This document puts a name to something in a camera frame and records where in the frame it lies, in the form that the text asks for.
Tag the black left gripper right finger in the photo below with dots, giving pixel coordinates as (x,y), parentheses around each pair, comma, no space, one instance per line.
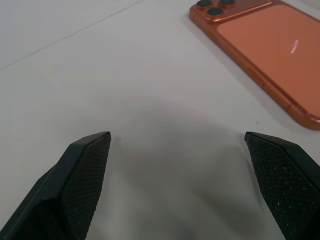
(287,185)

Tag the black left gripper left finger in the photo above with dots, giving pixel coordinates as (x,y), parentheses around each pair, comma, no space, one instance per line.
(62,185)

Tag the orange smartphone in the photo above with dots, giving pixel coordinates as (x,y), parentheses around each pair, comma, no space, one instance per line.
(262,50)

